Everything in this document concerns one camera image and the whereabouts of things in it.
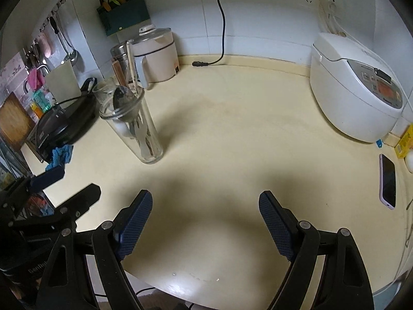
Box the white rectangular container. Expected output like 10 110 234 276
43 60 83 105

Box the dark grey spoon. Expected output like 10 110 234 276
112 86 142 126

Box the clear glass bowl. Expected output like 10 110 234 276
98 84 164 165

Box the black power cable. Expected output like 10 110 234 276
192 0 225 68

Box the white plug and cord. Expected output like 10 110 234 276
318 0 359 43

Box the black electric griddle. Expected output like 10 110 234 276
34 77 100 159

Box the pink cloth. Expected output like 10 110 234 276
27 68 46 89

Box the hanging metal ladle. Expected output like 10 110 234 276
48 16 80 63

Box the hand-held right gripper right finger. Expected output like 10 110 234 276
258 190 375 310

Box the green wall knife holder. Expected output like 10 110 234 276
96 0 152 37

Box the clear drinking glass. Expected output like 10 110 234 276
92 77 121 110

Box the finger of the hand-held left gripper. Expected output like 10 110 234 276
10 183 102 230
0 166 64 215

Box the yellow box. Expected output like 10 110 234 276
394 124 413 159

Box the white spoon with green print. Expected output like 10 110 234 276
125 40 140 104

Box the green bottle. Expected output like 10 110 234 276
32 90 54 110

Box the white rice cooker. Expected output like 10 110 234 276
310 32 405 143

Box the smartphone with lilac case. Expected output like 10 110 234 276
378 153 397 211

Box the wooden cutting board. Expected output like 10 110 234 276
0 92 36 151

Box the wall hook rail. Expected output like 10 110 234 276
32 0 70 36

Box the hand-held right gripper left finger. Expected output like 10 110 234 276
35 189 154 310

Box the stainless steel canister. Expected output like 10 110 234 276
110 41 136 81

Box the blue cloth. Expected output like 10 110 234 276
45 145 74 172

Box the white electric pot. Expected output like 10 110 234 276
131 25 179 84

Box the brown wooden utensil handle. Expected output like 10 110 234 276
112 60 130 88

